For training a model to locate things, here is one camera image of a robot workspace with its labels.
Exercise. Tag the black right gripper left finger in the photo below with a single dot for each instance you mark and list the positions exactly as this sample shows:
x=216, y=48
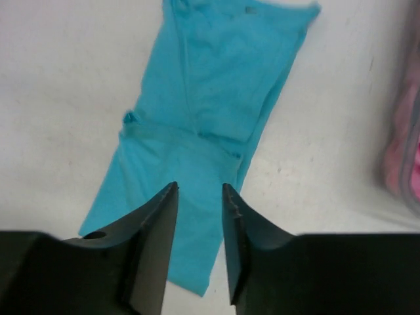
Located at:
x=118, y=269

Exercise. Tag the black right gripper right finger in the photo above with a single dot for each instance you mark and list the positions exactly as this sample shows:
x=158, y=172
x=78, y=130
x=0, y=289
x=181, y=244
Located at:
x=271, y=271

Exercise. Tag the teal t-shirt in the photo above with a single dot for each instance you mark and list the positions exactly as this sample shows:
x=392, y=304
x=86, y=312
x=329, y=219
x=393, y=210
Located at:
x=214, y=75

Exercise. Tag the clear plastic bin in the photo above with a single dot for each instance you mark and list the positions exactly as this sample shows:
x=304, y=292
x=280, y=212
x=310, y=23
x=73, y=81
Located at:
x=409, y=174

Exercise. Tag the pink crumpled t-shirt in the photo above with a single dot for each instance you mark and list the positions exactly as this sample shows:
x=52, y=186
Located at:
x=395, y=150

